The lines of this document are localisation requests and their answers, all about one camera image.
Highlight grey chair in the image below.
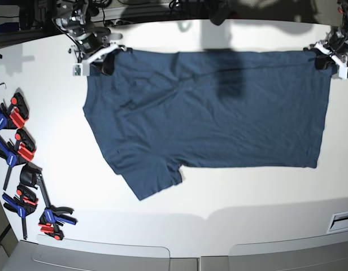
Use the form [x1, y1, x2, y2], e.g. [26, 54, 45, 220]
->
[32, 235, 170, 270]
[228, 232, 348, 270]

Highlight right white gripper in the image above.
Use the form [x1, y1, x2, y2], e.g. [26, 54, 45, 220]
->
[77, 43, 128, 76]

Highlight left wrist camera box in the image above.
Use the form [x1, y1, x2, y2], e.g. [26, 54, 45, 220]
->
[338, 66, 348, 80]

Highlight long-bar blue red clamp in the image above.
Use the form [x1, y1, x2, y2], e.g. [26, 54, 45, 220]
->
[36, 173, 77, 241]

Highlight left grey chair back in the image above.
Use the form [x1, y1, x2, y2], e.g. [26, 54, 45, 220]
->
[32, 235, 170, 270]

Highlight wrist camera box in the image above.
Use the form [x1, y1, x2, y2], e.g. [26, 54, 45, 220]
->
[72, 63, 90, 77]
[338, 66, 348, 80]

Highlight aluminium rail with cables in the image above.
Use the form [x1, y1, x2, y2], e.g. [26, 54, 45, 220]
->
[0, 3, 169, 49]

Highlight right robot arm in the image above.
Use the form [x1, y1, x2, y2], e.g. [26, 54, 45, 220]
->
[52, 1, 127, 76]

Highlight right grey chair back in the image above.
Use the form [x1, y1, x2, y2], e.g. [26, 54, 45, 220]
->
[228, 232, 348, 270]

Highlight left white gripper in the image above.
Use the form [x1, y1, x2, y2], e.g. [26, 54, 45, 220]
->
[308, 41, 348, 71]

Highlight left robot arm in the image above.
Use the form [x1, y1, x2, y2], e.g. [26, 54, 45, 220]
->
[307, 1, 348, 79]

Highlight blue T-shirt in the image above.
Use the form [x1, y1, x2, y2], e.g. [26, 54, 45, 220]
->
[83, 50, 334, 200]

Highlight top blue red clamp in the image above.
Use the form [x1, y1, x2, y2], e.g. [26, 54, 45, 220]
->
[0, 92, 29, 130]

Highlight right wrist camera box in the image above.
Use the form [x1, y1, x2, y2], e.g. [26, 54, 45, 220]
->
[72, 63, 90, 77]

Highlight white label slot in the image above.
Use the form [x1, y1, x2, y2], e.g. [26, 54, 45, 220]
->
[327, 211, 348, 234]

